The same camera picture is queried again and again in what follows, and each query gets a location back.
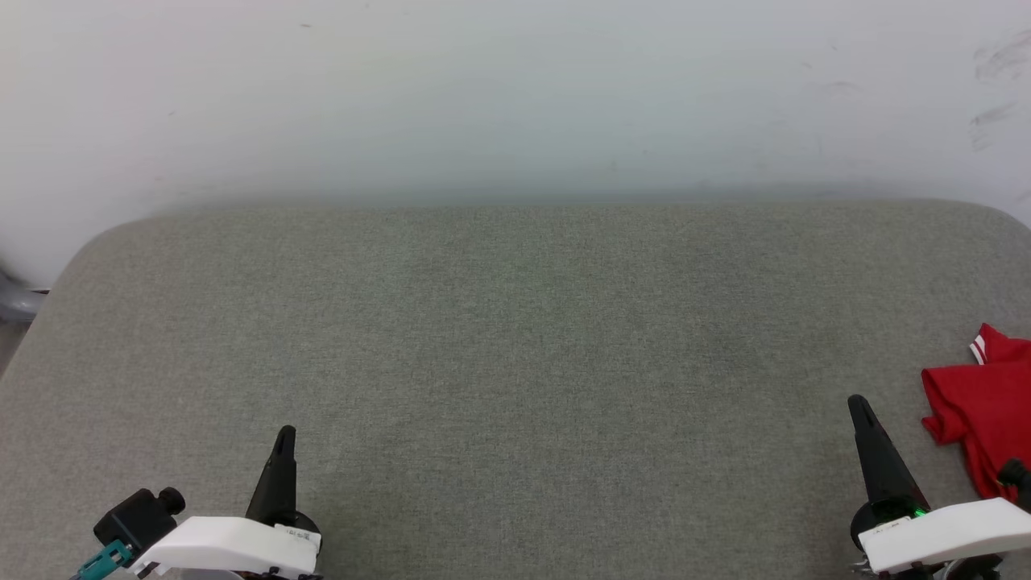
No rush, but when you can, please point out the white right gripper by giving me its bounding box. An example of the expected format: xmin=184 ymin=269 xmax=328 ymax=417
xmin=847 ymin=395 xmax=1031 ymax=575

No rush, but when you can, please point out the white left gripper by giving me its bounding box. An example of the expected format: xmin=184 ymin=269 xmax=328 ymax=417
xmin=133 ymin=425 xmax=325 ymax=579

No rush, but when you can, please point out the red garment with white stripes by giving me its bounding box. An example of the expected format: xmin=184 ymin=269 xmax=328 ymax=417
xmin=921 ymin=324 xmax=1031 ymax=504

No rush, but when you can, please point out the grey metal pole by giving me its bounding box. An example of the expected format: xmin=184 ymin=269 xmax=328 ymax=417
xmin=0 ymin=266 xmax=48 ymax=324

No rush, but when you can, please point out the teal left camera connector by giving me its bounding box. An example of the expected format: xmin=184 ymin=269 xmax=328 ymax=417
xmin=74 ymin=540 xmax=135 ymax=580

